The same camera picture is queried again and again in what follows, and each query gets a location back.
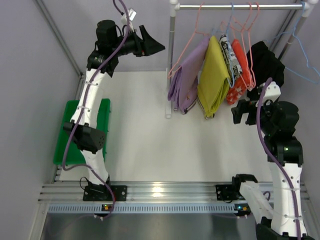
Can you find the pink wire hanger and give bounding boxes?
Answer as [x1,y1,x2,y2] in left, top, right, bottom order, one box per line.
[171,2,208,77]

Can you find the purple trousers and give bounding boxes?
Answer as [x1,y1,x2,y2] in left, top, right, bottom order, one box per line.
[167,37,210,114]

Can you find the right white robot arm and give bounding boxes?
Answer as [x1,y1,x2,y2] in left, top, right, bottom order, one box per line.
[231,100,312,240]

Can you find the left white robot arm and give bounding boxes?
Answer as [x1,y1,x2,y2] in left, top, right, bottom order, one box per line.
[62,20,165,202]

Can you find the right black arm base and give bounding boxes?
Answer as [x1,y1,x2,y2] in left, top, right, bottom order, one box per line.
[215,184,238,203]

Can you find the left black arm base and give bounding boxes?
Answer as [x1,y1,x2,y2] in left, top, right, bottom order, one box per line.
[82,184,127,202]

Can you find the yellow-green trousers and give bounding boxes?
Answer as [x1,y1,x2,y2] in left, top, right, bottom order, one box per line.
[197,36,230,119]

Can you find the light blue empty hanger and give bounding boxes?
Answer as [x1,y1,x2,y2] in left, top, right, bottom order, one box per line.
[264,0,320,85]

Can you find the pink hanger pair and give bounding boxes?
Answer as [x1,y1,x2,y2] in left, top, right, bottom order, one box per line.
[226,2,260,91]

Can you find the orange patterned cloth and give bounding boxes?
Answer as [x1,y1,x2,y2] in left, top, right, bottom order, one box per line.
[226,39,252,105]

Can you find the black white patterned cloth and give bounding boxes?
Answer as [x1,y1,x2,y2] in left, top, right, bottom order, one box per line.
[219,34,243,82]

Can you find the black garment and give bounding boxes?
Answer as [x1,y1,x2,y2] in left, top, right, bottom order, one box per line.
[246,41,285,101]

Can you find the green plastic bin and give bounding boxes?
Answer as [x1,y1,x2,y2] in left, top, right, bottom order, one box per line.
[53,98,111,165]

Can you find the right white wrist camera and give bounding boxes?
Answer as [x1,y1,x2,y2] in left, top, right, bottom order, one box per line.
[262,81,281,104]

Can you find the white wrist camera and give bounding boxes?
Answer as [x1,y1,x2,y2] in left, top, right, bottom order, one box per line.
[262,81,281,104]
[121,8,137,24]

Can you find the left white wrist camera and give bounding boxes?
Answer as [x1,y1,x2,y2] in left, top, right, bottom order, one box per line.
[121,8,137,24]

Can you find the rack vertical post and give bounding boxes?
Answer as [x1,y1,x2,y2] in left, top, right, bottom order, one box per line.
[164,0,181,120]

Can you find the blue wire hanger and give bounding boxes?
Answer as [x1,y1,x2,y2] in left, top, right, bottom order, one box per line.
[211,2,237,88]

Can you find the metal clothes rack rail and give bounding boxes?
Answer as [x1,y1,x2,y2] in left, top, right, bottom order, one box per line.
[174,2,310,11]

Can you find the aluminium frame strut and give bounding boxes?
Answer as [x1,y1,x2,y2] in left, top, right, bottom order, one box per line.
[33,0,85,76]

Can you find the grey slotted cable duct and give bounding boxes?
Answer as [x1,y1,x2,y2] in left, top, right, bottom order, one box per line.
[47,202,249,214]

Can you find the aluminium mounting rail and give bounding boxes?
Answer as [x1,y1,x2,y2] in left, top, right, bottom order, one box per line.
[38,181,308,203]

